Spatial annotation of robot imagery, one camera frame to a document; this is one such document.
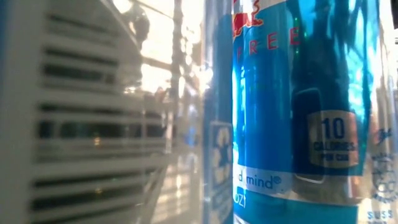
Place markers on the blue silver energy drink can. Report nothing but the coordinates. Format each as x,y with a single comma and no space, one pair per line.
93,93
280,124

